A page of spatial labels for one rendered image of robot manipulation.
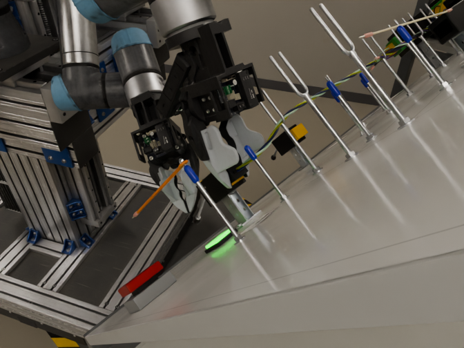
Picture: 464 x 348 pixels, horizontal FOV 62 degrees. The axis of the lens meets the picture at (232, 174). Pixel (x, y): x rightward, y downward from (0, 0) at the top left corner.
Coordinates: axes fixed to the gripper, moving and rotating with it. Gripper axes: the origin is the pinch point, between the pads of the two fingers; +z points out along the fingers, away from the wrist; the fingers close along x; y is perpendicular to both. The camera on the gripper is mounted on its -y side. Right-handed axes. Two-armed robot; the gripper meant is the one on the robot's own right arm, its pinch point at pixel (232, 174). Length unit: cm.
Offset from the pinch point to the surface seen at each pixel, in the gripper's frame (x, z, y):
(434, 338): 24, 47, 12
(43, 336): -10, 61, -131
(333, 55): 241, 7, -111
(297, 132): 36.7, 5.5, -13.6
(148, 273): -17.6, 5.0, -1.0
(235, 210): -1.1, 5.4, -1.0
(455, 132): -15.6, -7.7, 34.1
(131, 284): -19.9, 5.0, -1.3
